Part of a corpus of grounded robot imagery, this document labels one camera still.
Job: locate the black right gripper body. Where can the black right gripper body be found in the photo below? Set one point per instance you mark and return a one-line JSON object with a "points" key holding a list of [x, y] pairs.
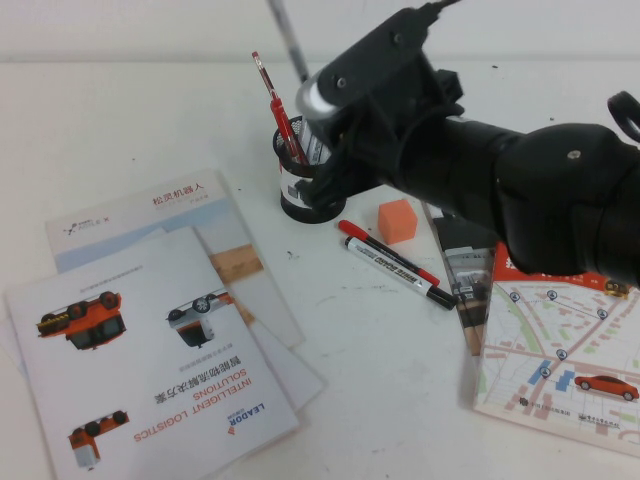
{"points": [[385, 145]]}

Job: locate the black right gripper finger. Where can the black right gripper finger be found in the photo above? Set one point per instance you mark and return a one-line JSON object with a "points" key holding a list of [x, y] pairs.
{"points": [[322, 192], [340, 150]]}

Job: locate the silver grey pen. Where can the silver grey pen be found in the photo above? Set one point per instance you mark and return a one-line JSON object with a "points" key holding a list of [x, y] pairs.
{"points": [[290, 42]]}

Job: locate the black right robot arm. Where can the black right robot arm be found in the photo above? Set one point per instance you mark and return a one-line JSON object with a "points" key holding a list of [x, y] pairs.
{"points": [[550, 200]]}

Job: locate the black mesh pen holder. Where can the black mesh pen holder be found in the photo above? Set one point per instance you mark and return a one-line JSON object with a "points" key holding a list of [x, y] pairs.
{"points": [[291, 212]]}

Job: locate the slim red marker pen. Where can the slim red marker pen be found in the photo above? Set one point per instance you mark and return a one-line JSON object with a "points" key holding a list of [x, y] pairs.
{"points": [[350, 227]]}

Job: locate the red gel pen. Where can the red gel pen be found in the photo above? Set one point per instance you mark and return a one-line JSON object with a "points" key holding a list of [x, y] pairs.
{"points": [[282, 125]]}

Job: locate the white grey marker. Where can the white grey marker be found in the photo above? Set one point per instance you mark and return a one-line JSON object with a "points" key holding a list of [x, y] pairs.
{"points": [[315, 145]]}

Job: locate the orange foam cube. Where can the orange foam cube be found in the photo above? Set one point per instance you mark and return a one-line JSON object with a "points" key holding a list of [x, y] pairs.
{"points": [[396, 224]]}

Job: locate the white whiteboard marker black cap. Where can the white whiteboard marker black cap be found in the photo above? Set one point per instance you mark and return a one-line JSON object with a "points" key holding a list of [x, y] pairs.
{"points": [[395, 267]]}

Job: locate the AgileX brochure with room photo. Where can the AgileX brochure with room photo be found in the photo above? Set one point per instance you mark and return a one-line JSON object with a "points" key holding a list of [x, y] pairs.
{"points": [[465, 280]]}

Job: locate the AgileX brochure with wood photo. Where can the AgileX brochure with wood photo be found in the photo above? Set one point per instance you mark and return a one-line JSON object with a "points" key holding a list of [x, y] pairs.
{"points": [[150, 212]]}

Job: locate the Leador logistics brochure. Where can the Leador logistics brochure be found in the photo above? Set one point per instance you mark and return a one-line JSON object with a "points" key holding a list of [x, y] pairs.
{"points": [[140, 360]]}

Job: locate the orange autonomous driving book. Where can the orange autonomous driving book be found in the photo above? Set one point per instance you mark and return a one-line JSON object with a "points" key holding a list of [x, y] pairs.
{"points": [[550, 350]]}

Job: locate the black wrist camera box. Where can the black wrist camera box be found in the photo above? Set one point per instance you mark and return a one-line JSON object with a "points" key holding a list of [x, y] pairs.
{"points": [[370, 65]]}

